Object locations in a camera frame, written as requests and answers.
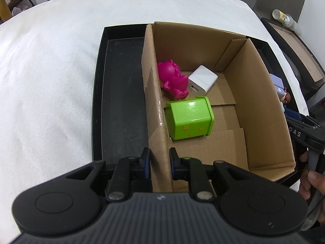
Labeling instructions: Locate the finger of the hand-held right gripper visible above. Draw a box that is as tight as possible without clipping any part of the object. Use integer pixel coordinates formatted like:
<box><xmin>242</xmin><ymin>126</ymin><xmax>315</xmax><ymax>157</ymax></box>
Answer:
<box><xmin>284</xmin><ymin>107</ymin><xmax>310</xmax><ymax>123</ymax></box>

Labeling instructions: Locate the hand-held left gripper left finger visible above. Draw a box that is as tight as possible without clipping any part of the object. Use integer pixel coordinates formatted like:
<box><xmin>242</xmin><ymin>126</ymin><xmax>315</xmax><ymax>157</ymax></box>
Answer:
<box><xmin>66</xmin><ymin>147</ymin><xmax>153</xmax><ymax>202</ymax></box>

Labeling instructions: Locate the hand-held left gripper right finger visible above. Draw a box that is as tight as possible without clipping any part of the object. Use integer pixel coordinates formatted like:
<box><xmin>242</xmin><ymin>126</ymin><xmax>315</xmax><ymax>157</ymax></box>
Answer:
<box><xmin>169</xmin><ymin>147</ymin><xmax>278</xmax><ymax>202</ymax></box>

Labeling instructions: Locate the brown cardboard box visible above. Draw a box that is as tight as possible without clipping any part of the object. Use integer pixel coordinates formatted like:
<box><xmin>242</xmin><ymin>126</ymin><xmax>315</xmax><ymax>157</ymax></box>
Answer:
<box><xmin>141</xmin><ymin>22</ymin><xmax>296</xmax><ymax>194</ymax></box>

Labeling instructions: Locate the purple toy block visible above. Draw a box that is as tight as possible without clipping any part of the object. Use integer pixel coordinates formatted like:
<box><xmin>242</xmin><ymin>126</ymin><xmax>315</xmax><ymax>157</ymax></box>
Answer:
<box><xmin>269</xmin><ymin>73</ymin><xmax>285</xmax><ymax>94</ymax></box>

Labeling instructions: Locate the green toy box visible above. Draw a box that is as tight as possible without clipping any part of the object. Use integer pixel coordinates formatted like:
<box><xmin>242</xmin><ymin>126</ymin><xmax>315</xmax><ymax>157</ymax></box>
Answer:
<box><xmin>166</xmin><ymin>96</ymin><xmax>215</xmax><ymax>141</ymax></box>

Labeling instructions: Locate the black tray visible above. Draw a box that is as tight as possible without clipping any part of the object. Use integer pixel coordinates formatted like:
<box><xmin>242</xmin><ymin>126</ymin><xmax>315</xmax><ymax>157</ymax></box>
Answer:
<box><xmin>93</xmin><ymin>25</ymin><xmax>309</xmax><ymax>191</ymax></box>

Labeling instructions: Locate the pink pig toy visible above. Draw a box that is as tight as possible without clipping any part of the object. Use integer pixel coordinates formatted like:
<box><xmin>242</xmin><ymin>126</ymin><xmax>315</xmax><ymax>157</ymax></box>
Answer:
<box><xmin>157</xmin><ymin>60</ymin><xmax>189</xmax><ymax>101</ymax></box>

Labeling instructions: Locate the white charger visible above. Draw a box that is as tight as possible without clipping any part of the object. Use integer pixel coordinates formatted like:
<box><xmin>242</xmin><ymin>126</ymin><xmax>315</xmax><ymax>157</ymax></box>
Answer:
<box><xmin>188</xmin><ymin>65</ymin><xmax>218</xmax><ymax>97</ymax></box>

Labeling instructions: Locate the person's right hand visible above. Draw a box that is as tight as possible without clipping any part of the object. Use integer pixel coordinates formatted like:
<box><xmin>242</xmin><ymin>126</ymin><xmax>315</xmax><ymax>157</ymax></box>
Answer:
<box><xmin>299</xmin><ymin>152</ymin><xmax>325</xmax><ymax>200</ymax></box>

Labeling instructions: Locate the brown side tray table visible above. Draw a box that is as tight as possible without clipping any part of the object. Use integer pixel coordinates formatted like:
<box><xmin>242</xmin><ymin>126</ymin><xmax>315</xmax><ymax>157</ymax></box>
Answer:
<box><xmin>260</xmin><ymin>17</ymin><xmax>325</xmax><ymax>99</ymax></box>

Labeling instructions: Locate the paper cup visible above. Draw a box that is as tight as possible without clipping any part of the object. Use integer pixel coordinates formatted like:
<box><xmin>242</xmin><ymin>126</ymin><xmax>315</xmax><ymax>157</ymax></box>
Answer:
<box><xmin>272</xmin><ymin>9</ymin><xmax>296</xmax><ymax>29</ymax></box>

